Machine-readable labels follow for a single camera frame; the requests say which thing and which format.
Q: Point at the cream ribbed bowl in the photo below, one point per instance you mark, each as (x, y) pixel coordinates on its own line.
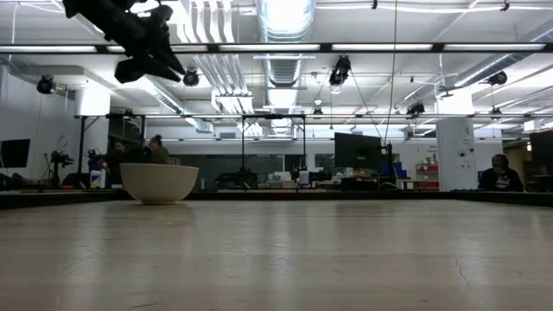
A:
(159, 183)

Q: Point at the white pillar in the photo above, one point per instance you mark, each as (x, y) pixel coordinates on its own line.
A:
(455, 147)

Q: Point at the black background station frame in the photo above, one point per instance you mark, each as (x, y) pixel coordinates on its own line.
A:
(273, 116)

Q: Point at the black tripod device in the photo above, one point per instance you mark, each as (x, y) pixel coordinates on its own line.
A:
(58, 160)

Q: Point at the black ceiling spotlight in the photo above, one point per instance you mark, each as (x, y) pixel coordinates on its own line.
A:
(340, 71)
(497, 78)
(415, 109)
(45, 85)
(191, 78)

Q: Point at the red storage shelf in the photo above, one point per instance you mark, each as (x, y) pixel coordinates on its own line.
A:
(427, 175)

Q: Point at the blue boxes stack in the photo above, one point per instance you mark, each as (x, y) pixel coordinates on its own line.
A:
(395, 170)

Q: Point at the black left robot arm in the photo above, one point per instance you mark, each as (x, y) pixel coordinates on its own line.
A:
(82, 6)

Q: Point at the person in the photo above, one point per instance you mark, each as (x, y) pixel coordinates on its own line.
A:
(501, 175)
(116, 162)
(158, 151)

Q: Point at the white plastic jug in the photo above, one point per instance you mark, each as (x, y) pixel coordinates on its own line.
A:
(98, 179)

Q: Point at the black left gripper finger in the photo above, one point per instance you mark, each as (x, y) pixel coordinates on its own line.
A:
(166, 45)
(138, 70)

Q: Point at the white container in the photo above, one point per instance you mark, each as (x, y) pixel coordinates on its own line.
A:
(303, 178)

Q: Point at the silver air duct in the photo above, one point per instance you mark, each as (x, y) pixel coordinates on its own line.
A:
(283, 69)

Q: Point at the black monitor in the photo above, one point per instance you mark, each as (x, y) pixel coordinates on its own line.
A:
(14, 153)
(357, 150)
(542, 149)

